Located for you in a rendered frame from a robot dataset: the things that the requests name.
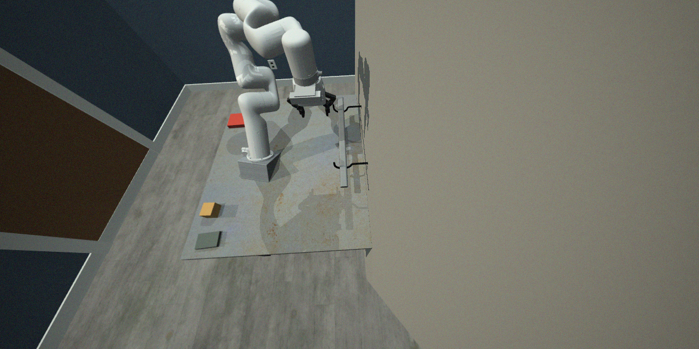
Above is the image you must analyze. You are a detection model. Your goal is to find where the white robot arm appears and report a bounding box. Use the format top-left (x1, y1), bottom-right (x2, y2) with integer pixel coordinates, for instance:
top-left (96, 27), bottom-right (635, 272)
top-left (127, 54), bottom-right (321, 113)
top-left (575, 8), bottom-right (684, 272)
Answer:
top-left (218, 0), bottom-right (323, 162)

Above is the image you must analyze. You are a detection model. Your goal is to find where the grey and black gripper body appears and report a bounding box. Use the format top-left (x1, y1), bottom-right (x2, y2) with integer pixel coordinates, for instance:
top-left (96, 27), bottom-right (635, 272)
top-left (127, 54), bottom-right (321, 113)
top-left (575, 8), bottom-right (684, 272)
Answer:
top-left (293, 76), bottom-right (326, 107)

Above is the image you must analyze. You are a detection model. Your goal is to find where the beige wall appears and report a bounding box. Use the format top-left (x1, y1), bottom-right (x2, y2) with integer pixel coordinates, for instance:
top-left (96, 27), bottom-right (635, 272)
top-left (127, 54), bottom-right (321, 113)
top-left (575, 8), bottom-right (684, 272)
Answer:
top-left (355, 0), bottom-right (699, 349)

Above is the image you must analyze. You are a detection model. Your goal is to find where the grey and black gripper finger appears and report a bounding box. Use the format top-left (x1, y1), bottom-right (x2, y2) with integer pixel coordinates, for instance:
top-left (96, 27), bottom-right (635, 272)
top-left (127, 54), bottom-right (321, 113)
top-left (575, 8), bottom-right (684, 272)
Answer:
top-left (323, 92), bottom-right (336, 116)
top-left (287, 97), bottom-right (305, 118)

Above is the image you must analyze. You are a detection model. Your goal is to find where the red flat block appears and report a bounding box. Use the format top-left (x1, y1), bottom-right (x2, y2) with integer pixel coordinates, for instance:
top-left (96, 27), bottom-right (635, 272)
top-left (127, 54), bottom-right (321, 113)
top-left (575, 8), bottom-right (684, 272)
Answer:
top-left (227, 113), bottom-right (245, 128)

